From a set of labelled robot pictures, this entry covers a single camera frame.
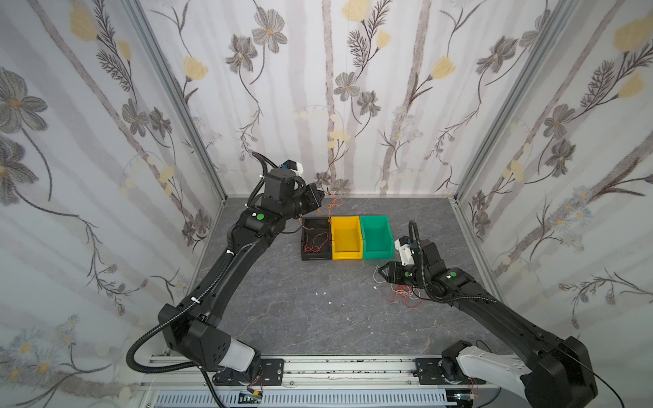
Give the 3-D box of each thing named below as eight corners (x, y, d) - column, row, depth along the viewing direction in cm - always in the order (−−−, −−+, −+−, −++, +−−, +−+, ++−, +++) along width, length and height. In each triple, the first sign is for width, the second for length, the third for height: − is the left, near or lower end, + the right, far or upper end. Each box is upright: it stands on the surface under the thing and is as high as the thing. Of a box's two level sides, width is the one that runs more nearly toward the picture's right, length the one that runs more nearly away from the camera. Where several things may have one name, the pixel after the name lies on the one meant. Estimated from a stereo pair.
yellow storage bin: (332, 262, 101) (332, 252, 95) (332, 226, 112) (332, 215, 106) (361, 262, 101) (363, 252, 95) (358, 226, 112) (359, 216, 107)
